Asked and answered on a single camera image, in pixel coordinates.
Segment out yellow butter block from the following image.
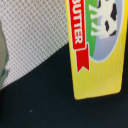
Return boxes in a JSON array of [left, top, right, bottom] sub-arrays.
[[65, 0, 128, 100]]

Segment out teal grey gripper finger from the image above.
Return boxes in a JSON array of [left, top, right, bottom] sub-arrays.
[[0, 28, 10, 89]]

